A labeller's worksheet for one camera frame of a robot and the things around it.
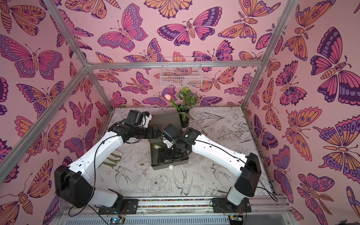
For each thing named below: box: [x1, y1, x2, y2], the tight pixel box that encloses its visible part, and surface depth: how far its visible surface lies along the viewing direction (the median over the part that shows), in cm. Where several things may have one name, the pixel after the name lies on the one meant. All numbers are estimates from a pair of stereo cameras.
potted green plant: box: [170, 87, 199, 129], surface depth 92 cm
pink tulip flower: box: [164, 93, 181, 112], surface depth 91 cm
